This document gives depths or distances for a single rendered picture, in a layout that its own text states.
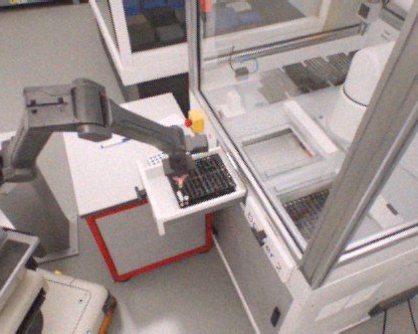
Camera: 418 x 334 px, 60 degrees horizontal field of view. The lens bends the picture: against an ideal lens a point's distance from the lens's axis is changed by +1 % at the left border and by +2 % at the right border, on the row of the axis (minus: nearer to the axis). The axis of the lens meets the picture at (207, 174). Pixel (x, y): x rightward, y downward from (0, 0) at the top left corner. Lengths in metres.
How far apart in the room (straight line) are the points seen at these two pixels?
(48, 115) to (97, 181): 0.92
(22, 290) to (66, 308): 0.54
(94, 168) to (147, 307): 0.85
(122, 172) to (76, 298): 0.65
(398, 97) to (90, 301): 1.57
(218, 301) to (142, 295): 0.42
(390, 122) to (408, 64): 0.10
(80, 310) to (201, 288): 0.65
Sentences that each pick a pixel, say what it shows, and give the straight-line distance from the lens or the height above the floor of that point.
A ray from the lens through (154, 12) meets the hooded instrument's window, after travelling 1.86.
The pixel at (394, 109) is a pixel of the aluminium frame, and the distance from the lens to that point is 0.63.
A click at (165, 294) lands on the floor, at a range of 2.09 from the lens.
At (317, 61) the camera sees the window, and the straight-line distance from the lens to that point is 0.78.
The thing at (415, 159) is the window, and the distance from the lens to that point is 0.78.
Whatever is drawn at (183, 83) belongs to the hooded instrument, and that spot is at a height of 0.72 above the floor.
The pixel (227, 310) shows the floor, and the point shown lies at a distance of 2.05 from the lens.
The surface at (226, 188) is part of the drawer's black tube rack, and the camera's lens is 1.32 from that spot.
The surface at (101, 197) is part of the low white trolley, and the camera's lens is 1.53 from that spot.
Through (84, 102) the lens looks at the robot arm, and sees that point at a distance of 0.70.
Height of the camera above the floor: 1.93
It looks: 50 degrees down
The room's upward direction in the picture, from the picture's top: straight up
